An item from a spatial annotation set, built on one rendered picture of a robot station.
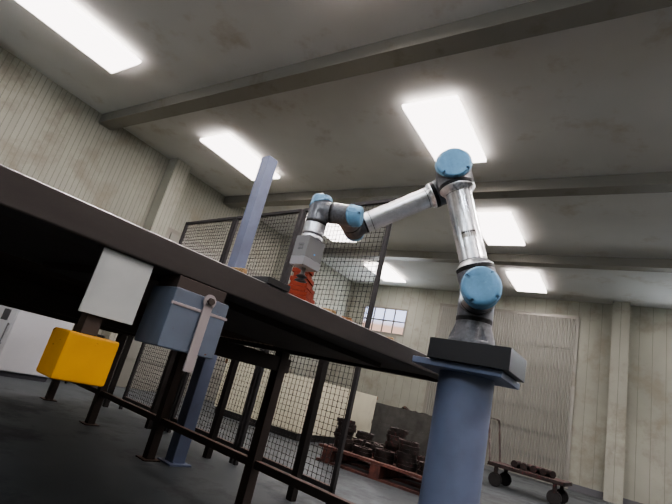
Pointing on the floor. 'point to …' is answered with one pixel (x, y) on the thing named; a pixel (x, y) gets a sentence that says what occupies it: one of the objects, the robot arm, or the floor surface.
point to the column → (458, 431)
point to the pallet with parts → (379, 456)
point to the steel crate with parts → (418, 423)
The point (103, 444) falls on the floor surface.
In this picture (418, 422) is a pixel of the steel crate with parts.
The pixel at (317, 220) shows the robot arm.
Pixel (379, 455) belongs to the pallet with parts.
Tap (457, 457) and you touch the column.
